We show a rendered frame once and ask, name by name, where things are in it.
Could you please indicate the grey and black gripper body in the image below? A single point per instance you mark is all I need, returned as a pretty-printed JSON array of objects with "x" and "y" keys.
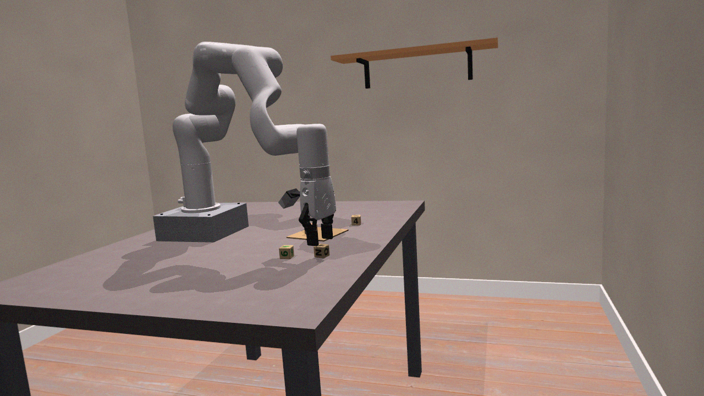
[{"x": 319, "y": 194}]

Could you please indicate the tan flat mat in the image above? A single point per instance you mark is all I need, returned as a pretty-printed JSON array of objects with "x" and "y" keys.
[{"x": 302, "y": 235}]

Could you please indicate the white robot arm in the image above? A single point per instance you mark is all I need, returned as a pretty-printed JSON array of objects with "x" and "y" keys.
[{"x": 212, "y": 106}]

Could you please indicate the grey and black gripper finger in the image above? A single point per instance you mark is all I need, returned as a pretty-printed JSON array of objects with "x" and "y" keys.
[
  {"x": 311, "y": 232},
  {"x": 326, "y": 227}
]

